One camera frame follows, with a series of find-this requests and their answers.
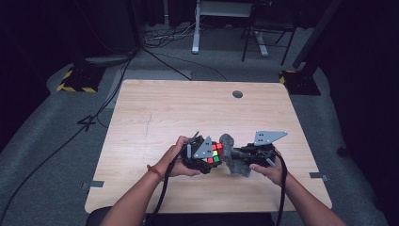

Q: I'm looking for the grey cloth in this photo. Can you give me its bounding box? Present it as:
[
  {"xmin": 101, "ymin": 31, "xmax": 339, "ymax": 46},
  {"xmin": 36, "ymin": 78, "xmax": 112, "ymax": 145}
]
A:
[{"xmin": 218, "ymin": 133, "xmax": 252, "ymax": 178}]

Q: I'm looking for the thin black floor cable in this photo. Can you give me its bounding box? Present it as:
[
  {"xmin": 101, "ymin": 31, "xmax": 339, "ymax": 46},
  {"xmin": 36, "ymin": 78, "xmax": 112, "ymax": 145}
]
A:
[{"xmin": 141, "ymin": 46, "xmax": 229, "ymax": 82}]

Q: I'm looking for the long black floor cable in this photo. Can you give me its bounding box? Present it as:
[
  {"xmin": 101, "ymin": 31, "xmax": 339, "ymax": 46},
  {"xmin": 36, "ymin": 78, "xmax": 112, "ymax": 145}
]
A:
[{"xmin": 0, "ymin": 46, "xmax": 140, "ymax": 222}]

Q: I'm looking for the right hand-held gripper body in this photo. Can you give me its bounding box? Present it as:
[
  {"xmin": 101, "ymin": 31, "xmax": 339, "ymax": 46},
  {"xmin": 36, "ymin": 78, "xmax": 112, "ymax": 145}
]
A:
[{"xmin": 247, "ymin": 130, "xmax": 289, "ymax": 168}]

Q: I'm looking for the person's dark clothing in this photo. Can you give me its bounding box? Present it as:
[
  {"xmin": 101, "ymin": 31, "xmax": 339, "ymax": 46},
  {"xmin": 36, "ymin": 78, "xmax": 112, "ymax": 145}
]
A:
[{"xmin": 86, "ymin": 205, "xmax": 278, "ymax": 226}]

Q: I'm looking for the white desk frame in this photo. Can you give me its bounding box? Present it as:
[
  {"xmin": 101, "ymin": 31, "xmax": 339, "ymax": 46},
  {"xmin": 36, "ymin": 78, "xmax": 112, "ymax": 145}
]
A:
[{"xmin": 191, "ymin": 0, "xmax": 270, "ymax": 57}]

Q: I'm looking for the red string bracelet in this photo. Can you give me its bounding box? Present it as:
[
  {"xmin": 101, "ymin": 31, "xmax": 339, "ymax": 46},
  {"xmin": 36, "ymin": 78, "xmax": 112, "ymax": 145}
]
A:
[{"xmin": 146, "ymin": 164, "xmax": 166, "ymax": 182}]

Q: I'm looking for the dark slanted metal pole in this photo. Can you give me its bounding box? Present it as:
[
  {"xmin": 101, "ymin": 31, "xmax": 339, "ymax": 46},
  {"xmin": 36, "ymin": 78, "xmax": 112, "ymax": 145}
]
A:
[{"xmin": 292, "ymin": 0, "xmax": 343, "ymax": 70}]

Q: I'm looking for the multicoloured puzzle cube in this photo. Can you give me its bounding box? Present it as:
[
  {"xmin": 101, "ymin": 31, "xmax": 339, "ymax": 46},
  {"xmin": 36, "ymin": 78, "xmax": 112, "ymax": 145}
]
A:
[{"xmin": 206, "ymin": 142, "xmax": 225, "ymax": 165}]

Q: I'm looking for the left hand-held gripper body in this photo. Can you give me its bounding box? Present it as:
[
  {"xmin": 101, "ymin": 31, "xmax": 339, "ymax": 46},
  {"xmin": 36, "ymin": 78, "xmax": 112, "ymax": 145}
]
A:
[{"xmin": 182, "ymin": 131, "xmax": 215, "ymax": 175}]

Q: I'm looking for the grey metal table bracket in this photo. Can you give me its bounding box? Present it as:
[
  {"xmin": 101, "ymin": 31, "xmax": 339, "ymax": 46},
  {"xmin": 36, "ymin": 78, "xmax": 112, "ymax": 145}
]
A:
[
  {"xmin": 81, "ymin": 180, "xmax": 105, "ymax": 191},
  {"xmin": 309, "ymin": 171, "xmax": 330, "ymax": 183}
]

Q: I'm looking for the person's left hand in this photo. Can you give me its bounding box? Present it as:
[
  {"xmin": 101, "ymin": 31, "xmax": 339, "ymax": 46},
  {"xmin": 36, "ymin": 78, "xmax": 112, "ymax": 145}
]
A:
[{"xmin": 154, "ymin": 135, "xmax": 202, "ymax": 180}]

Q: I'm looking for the hand-held gripper black cable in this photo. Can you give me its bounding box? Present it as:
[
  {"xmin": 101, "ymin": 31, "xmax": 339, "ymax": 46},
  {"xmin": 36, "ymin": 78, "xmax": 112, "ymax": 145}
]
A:
[
  {"xmin": 144, "ymin": 146, "xmax": 190, "ymax": 226},
  {"xmin": 275, "ymin": 152, "xmax": 289, "ymax": 226}
]

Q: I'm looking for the grey stand base plate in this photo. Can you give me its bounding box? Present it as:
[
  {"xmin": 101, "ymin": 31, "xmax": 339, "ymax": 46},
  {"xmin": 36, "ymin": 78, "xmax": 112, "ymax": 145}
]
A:
[{"xmin": 84, "ymin": 54, "xmax": 135, "ymax": 68}]

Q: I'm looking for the right hand-held gripper black cable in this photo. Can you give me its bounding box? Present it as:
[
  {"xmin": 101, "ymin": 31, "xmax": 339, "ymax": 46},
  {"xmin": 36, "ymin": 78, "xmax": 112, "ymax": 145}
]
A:
[{"xmin": 275, "ymin": 152, "xmax": 289, "ymax": 226}]

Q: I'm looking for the person's right hand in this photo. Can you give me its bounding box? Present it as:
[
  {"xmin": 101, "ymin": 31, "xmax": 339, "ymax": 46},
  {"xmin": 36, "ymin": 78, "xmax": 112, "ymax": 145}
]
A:
[{"xmin": 249, "ymin": 149, "xmax": 288, "ymax": 188}]

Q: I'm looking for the black yellow striped stand base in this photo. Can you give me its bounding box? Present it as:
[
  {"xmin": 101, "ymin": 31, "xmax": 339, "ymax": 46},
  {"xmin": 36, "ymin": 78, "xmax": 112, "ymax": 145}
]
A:
[
  {"xmin": 56, "ymin": 64, "xmax": 106, "ymax": 94},
  {"xmin": 279, "ymin": 69, "xmax": 322, "ymax": 96}
]

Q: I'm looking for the bundle of floor cables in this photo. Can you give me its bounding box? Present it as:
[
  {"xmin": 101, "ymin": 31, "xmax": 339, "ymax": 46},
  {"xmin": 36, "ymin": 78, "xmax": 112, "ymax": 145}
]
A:
[{"xmin": 142, "ymin": 17, "xmax": 205, "ymax": 49}]

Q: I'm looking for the black metal chair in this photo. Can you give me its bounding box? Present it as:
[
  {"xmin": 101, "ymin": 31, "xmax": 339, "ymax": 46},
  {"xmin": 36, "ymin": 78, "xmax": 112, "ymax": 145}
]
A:
[{"xmin": 240, "ymin": 0, "xmax": 298, "ymax": 67}]

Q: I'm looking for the left hand-held gripper black cable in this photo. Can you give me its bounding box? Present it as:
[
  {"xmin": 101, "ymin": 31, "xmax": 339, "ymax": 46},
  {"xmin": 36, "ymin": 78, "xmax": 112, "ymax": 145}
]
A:
[{"xmin": 144, "ymin": 146, "xmax": 190, "ymax": 226}]

